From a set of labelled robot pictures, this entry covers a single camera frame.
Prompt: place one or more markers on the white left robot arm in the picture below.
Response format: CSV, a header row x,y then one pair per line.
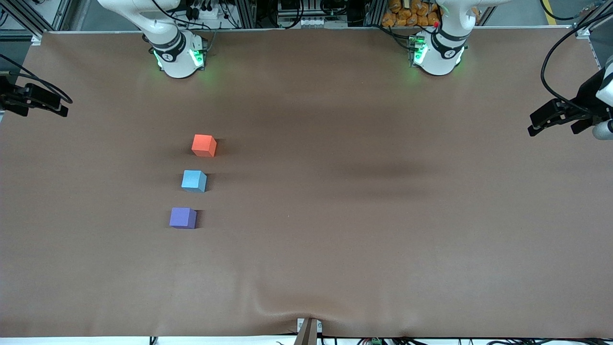
x,y
438,64

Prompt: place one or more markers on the pile of orange items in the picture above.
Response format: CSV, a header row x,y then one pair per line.
x,y
407,17

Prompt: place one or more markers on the purple foam block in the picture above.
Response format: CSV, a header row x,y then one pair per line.
x,y
182,217

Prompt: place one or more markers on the white terminal block row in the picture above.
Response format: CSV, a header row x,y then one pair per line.
x,y
313,22

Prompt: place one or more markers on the orange foam block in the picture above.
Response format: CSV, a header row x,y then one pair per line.
x,y
203,143

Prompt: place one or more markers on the white power strip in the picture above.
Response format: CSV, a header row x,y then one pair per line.
x,y
203,12

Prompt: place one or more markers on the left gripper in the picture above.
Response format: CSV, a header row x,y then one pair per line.
x,y
587,95

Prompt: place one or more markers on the aluminium frame profile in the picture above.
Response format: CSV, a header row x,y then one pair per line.
x,y
24,19
586,26
373,14
245,14
62,14

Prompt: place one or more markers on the table edge clamp bracket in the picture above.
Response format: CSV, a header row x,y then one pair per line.
x,y
309,330

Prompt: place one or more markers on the blue foam block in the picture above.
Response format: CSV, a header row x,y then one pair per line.
x,y
192,179

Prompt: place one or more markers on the large table cover mat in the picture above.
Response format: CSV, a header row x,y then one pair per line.
x,y
335,263

